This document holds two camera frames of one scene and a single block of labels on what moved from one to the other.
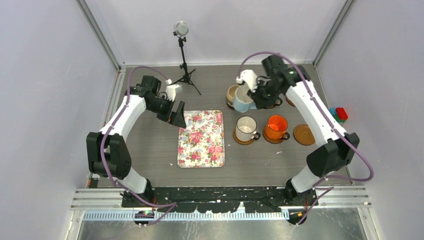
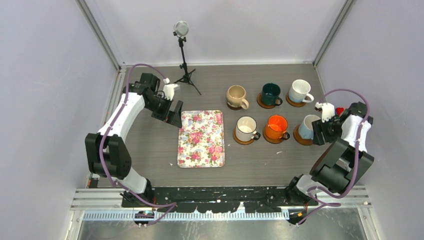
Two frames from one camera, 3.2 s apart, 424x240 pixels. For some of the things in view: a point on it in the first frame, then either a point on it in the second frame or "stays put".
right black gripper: (261, 102) -> (319, 127)
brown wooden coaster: (289, 101) stays put
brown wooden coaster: (240, 142) stays put
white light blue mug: (242, 102) -> (305, 129)
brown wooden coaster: (270, 140) stays put
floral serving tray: (201, 144) stays put
